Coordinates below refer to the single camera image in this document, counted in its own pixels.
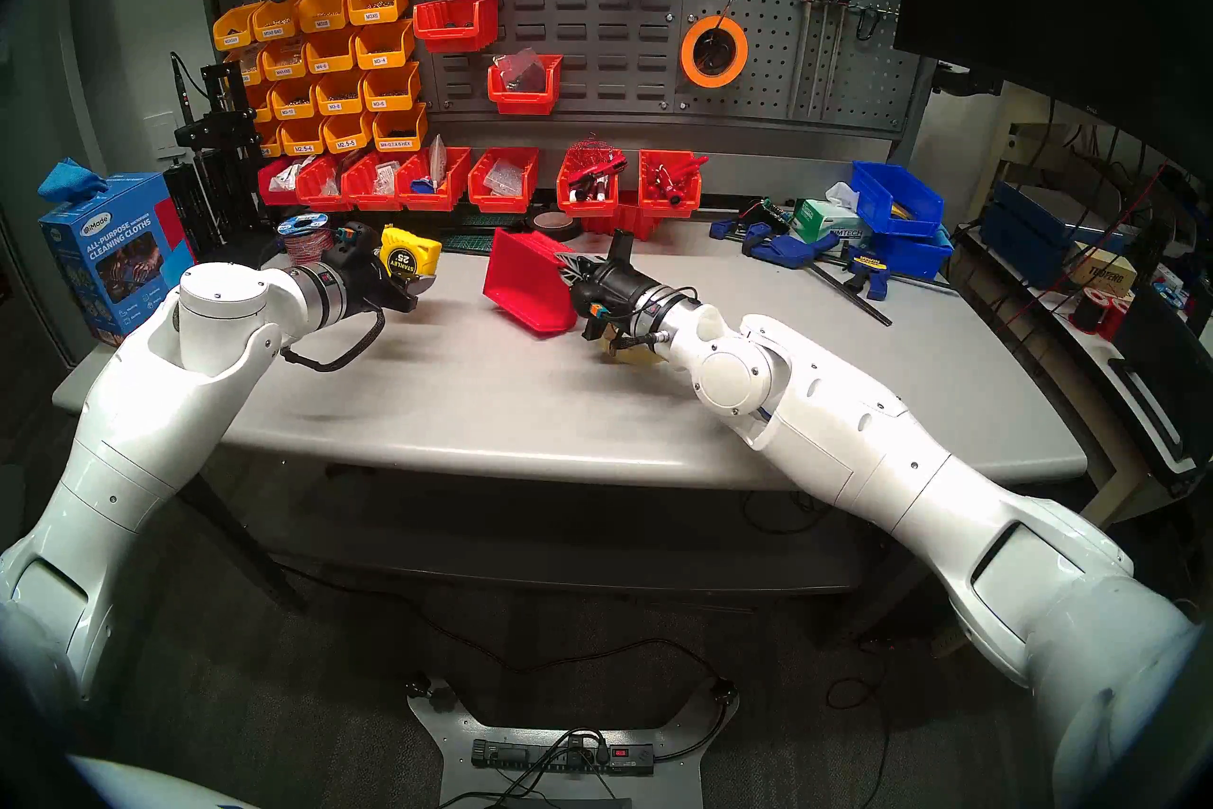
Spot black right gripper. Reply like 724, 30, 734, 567
555, 231, 699, 363

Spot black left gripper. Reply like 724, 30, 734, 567
327, 234, 439, 317

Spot yellow tape measure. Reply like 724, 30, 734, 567
379, 224, 444, 279

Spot crimson plastic storage bin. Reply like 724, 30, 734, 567
483, 227, 581, 336

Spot green white tissue box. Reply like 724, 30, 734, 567
791, 182, 870, 245

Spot blue cleaning cloths box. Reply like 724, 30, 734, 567
40, 172, 198, 348

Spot dark blue storage box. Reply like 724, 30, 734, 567
979, 182, 1107, 290

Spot brown cardboard box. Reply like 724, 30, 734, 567
1066, 248, 1138, 299

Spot red plastic parts bin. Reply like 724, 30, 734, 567
413, 0, 500, 54
341, 151, 406, 211
488, 55, 563, 116
258, 158, 306, 207
580, 191, 661, 241
638, 150, 704, 218
556, 150, 622, 217
296, 153, 353, 213
396, 147, 472, 212
468, 147, 540, 214

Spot green cutting mat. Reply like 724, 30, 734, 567
417, 212, 527, 255

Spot orange tape roll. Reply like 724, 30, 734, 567
680, 16, 750, 90

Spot black metal stand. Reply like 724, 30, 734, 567
163, 63, 278, 268

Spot blue bar clamp yellow label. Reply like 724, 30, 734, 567
810, 245, 896, 327

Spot blue plastic bin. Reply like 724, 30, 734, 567
850, 161, 946, 239
867, 227, 955, 280

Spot black soldering pen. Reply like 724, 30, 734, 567
169, 52, 198, 126

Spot blue cloth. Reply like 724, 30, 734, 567
38, 158, 108, 203

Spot black power strip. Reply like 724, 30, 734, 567
471, 739, 657, 777

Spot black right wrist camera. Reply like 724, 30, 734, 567
578, 297, 622, 346

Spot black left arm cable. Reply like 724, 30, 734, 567
281, 307, 388, 373

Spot red wire spool blue label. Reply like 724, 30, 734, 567
277, 213, 335, 266

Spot black device with wires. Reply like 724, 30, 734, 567
734, 196, 794, 236

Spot grey pegboard wall panel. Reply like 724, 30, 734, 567
194, 0, 918, 143

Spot black monitor mount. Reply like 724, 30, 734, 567
929, 63, 1004, 102

